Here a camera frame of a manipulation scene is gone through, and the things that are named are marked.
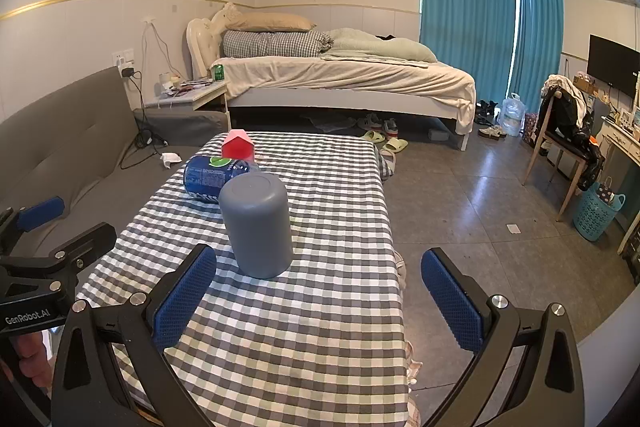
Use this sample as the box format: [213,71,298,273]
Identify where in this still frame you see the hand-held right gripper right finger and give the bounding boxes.
[420,248,586,427]

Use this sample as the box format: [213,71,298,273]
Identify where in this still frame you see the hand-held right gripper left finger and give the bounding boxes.
[51,243,218,427]

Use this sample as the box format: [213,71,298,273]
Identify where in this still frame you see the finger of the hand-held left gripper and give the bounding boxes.
[0,196,66,260]
[0,222,118,290]

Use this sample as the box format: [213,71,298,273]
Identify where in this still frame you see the grey plastic cup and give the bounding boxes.
[218,173,294,279]

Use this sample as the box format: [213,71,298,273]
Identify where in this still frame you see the person's left hand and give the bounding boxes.
[9,328,55,389]

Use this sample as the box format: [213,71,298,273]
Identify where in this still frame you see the grey sofa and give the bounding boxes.
[0,66,232,260]

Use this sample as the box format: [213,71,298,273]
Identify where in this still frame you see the checkered tablecloth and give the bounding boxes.
[75,132,426,427]

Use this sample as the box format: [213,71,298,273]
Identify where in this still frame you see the blue drink can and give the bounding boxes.
[183,154,261,204]

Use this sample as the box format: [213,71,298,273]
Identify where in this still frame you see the red house-shaped box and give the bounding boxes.
[221,130,255,160]

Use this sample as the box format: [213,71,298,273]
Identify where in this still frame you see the blue laundry basket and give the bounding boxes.
[573,181,627,243]

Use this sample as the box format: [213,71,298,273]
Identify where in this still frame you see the white nightstand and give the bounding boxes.
[134,80,232,131]

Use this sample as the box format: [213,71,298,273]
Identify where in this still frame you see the pile of papers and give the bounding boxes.
[161,77,215,98]

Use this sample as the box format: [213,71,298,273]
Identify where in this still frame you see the wooden chair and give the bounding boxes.
[523,86,601,222]

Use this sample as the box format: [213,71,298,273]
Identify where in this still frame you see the black shoes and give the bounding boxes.
[474,100,499,126]

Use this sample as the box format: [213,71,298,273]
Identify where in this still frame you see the grey shoes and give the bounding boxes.
[356,113,402,134]

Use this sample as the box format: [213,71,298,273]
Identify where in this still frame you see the clear water jug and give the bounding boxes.
[500,92,526,138]

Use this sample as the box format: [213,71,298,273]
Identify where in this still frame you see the black jacket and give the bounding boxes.
[536,88,606,192]

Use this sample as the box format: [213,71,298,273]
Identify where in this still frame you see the white dresser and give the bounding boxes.
[599,112,640,256]

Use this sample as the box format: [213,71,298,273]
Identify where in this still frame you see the white bed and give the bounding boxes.
[186,2,477,152]

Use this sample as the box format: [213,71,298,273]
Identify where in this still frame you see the white garment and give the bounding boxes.
[542,74,590,114]

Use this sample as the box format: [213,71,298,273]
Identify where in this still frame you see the pale green blanket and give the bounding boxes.
[320,28,439,68]

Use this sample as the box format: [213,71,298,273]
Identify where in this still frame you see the checkered folded quilt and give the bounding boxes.
[221,30,335,58]

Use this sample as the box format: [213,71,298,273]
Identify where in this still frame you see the beige pillow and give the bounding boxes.
[226,13,317,32]

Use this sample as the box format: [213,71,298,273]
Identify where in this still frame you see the black flat screen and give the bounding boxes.
[586,34,640,98]

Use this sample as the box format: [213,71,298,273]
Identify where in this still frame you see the narrow teal curtain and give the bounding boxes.
[508,0,565,98]

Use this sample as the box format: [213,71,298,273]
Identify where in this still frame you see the wide teal curtain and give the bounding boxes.
[420,0,517,96]

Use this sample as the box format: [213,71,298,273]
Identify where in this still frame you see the black cable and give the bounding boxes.
[119,76,170,171]

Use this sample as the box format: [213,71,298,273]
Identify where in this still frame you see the white cable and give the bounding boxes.
[141,19,185,80]

